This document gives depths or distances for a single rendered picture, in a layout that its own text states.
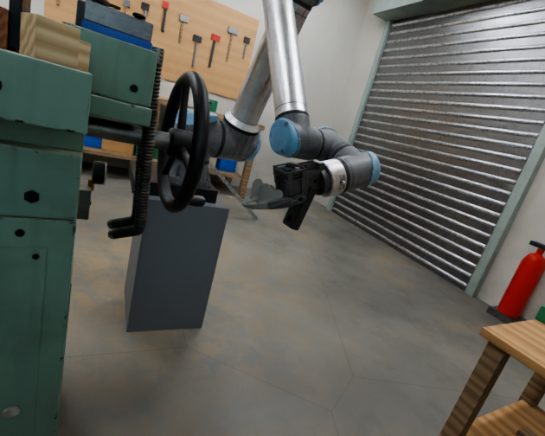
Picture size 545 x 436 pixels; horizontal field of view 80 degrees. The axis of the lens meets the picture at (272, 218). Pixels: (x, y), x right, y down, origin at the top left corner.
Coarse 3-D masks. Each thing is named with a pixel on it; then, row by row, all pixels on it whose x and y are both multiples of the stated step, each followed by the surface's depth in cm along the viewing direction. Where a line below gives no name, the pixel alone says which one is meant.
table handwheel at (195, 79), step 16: (176, 80) 69; (192, 80) 59; (176, 96) 71; (176, 112) 76; (208, 112) 57; (96, 128) 58; (112, 128) 60; (128, 128) 61; (176, 128) 67; (208, 128) 57; (160, 144) 65; (176, 144) 65; (192, 144) 56; (160, 160) 78; (192, 160) 56; (160, 176) 76; (192, 176) 57; (160, 192) 74; (192, 192) 60; (176, 208) 64
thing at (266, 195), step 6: (264, 186) 71; (264, 192) 72; (270, 192) 72; (276, 192) 73; (282, 192) 74; (258, 198) 72; (264, 198) 72; (270, 198) 73; (276, 198) 74; (282, 198) 74; (246, 204) 72; (252, 204) 72; (258, 204) 72; (264, 204) 72
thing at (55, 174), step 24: (0, 144) 37; (24, 144) 39; (0, 168) 38; (24, 168) 39; (48, 168) 40; (72, 168) 41; (0, 192) 39; (24, 192) 40; (48, 192) 41; (72, 192) 42; (24, 216) 41; (48, 216) 42; (72, 216) 43
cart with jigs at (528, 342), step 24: (504, 336) 87; (528, 336) 91; (480, 360) 90; (504, 360) 87; (528, 360) 79; (480, 384) 90; (528, 384) 120; (456, 408) 95; (480, 408) 93; (504, 408) 114; (528, 408) 117; (456, 432) 94; (480, 432) 100; (504, 432) 103; (528, 432) 103
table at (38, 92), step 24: (0, 48) 28; (0, 72) 28; (24, 72) 29; (48, 72) 30; (72, 72) 31; (0, 96) 29; (24, 96) 30; (48, 96) 30; (72, 96) 31; (96, 96) 50; (24, 120) 30; (48, 120) 31; (72, 120) 32; (120, 120) 53; (144, 120) 54
